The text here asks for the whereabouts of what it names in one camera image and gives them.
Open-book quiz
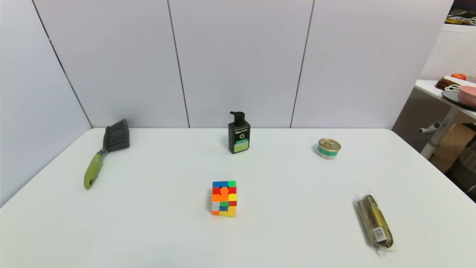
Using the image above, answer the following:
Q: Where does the grey brush with green handle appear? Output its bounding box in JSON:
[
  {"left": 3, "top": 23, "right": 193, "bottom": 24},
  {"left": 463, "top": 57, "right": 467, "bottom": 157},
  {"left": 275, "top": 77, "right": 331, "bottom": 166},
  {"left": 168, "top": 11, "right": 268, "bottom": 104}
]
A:
[{"left": 83, "top": 119, "right": 131, "bottom": 190}]

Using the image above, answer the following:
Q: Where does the black pump bottle, green label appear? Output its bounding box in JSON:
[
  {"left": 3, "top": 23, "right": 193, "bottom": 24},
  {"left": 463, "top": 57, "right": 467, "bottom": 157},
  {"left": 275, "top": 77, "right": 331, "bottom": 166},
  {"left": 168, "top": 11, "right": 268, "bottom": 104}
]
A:
[{"left": 228, "top": 111, "right": 251, "bottom": 154}]

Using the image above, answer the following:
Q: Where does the multicoloured puzzle cube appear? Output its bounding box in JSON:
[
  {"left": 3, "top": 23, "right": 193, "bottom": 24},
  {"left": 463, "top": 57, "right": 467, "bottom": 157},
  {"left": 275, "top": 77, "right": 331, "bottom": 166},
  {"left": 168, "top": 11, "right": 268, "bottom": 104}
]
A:
[{"left": 210, "top": 181, "right": 238, "bottom": 217}]

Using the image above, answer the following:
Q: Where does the small tin can, green label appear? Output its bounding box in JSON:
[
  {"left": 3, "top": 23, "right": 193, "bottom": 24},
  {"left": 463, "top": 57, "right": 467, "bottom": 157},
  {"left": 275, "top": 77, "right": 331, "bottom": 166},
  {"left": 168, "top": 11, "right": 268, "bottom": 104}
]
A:
[{"left": 317, "top": 138, "right": 341, "bottom": 160}]

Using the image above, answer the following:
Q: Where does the gold packet in clear wrap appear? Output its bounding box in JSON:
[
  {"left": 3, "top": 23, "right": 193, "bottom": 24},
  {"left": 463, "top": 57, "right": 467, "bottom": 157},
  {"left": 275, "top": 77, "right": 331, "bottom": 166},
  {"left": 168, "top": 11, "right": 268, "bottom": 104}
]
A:
[{"left": 355, "top": 194, "right": 396, "bottom": 257}]

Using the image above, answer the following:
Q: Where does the white side table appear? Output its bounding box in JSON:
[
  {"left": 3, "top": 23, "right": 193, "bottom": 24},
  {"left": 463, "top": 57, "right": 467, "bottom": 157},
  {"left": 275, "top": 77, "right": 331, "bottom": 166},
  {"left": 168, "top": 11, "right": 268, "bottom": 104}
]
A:
[{"left": 415, "top": 80, "right": 476, "bottom": 160}]

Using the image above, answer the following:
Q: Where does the brown and white box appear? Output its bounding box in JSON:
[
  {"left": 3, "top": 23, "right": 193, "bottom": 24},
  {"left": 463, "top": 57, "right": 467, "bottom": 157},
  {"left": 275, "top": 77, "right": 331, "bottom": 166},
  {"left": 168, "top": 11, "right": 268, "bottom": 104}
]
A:
[{"left": 436, "top": 76, "right": 473, "bottom": 90}]

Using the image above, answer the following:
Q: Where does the brown cardboard box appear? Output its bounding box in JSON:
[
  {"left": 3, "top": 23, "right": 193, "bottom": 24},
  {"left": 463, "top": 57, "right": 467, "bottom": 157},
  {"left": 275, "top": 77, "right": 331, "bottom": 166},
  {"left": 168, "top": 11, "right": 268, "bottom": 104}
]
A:
[{"left": 431, "top": 123, "right": 476, "bottom": 173}]

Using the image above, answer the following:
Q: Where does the white perforated panel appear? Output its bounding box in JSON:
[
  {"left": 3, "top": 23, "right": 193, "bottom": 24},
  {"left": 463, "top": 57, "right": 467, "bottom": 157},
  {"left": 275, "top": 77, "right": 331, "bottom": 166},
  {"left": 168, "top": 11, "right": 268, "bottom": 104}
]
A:
[{"left": 419, "top": 24, "right": 476, "bottom": 80}]

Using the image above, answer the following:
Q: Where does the dark ridged crate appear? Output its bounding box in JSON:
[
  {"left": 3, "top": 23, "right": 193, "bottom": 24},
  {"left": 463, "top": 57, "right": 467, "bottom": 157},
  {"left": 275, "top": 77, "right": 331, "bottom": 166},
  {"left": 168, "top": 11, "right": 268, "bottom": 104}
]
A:
[{"left": 446, "top": 136, "right": 476, "bottom": 203}]

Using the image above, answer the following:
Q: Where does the stack of pink bowls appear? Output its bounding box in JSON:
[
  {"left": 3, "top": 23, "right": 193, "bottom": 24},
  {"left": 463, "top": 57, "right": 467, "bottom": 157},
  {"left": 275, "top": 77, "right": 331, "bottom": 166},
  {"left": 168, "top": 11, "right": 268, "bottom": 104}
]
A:
[{"left": 457, "top": 85, "right": 476, "bottom": 108}]

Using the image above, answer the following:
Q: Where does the yellow and black clutter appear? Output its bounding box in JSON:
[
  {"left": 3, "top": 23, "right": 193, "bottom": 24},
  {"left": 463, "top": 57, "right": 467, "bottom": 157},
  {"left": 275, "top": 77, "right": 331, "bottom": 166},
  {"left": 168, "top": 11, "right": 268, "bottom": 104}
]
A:
[{"left": 445, "top": 8, "right": 476, "bottom": 26}]

